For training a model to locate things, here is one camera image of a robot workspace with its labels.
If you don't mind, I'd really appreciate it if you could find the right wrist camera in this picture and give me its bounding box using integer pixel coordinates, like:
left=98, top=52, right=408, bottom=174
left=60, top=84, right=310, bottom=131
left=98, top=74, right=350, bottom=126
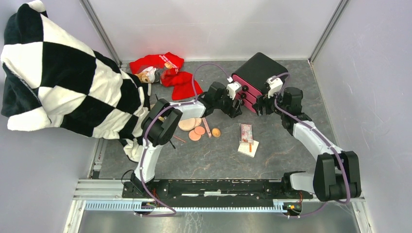
left=266, top=77, right=283, bottom=99

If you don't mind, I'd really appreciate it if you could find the orange round sponge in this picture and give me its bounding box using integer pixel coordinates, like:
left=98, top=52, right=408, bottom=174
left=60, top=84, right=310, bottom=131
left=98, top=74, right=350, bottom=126
left=189, top=130, right=201, bottom=141
left=194, top=126, right=206, bottom=135

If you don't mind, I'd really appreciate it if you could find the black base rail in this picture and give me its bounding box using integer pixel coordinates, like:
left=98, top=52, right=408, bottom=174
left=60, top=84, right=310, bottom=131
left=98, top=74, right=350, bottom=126
left=122, top=179, right=313, bottom=209

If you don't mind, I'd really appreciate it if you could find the pink makeup package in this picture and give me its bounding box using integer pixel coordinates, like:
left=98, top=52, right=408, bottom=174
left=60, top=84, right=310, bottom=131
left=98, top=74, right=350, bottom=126
left=240, top=124, right=254, bottom=144

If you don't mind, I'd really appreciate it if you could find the black white checkered blanket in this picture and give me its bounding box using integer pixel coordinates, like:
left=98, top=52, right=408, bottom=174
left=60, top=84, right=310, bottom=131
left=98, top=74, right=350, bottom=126
left=0, top=0, right=151, bottom=162

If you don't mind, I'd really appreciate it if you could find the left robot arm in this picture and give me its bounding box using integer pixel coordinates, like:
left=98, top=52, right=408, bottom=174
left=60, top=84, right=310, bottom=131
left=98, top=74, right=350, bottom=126
left=131, top=82, right=242, bottom=198

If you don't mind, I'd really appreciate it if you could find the small tan beauty sponge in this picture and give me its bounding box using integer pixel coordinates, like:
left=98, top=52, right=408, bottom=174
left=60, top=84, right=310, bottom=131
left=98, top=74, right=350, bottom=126
left=211, top=128, right=221, bottom=138

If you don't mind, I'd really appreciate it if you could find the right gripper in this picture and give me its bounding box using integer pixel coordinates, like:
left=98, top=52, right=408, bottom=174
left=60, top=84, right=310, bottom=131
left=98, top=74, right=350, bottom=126
left=251, top=87, right=287, bottom=117

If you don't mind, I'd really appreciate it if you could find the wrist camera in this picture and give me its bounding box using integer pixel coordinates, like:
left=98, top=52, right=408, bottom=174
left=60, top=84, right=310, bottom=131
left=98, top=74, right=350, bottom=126
left=226, top=77, right=242, bottom=100
left=266, top=77, right=283, bottom=99

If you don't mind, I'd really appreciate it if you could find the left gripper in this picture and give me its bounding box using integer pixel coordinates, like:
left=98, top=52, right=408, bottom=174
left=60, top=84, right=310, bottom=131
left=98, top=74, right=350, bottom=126
left=213, top=87, right=242, bottom=118

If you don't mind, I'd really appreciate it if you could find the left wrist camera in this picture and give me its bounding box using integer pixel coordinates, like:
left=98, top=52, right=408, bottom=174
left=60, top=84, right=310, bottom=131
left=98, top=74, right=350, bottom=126
left=226, top=77, right=242, bottom=100

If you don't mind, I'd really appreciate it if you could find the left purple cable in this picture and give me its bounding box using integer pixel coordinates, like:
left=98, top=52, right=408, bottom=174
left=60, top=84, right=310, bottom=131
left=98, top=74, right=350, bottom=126
left=135, top=63, right=233, bottom=218

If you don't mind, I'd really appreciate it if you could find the small plush doll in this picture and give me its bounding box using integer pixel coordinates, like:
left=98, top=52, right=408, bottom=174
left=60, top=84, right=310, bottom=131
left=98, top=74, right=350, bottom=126
left=135, top=67, right=162, bottom=83

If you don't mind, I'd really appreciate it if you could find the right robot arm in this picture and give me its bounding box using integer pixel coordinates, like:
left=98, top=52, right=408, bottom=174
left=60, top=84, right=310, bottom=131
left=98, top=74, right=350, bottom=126
left=255, top=87, right=361, bottom=203

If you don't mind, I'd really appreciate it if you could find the large beige powder puff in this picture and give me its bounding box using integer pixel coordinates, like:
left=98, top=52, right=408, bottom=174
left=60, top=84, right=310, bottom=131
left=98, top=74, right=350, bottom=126
left=178, top=118, right=196, bottom=131

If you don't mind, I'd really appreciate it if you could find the red cloth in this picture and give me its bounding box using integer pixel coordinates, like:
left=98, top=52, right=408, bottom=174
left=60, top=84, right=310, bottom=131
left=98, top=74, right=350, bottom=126
left=129, top=52, right=203, bottom=100

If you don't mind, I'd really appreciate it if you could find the black pink drawer organizer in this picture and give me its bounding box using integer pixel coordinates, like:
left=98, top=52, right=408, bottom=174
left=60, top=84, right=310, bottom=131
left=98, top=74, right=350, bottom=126
left=231, top=52, right=289, bottom=113

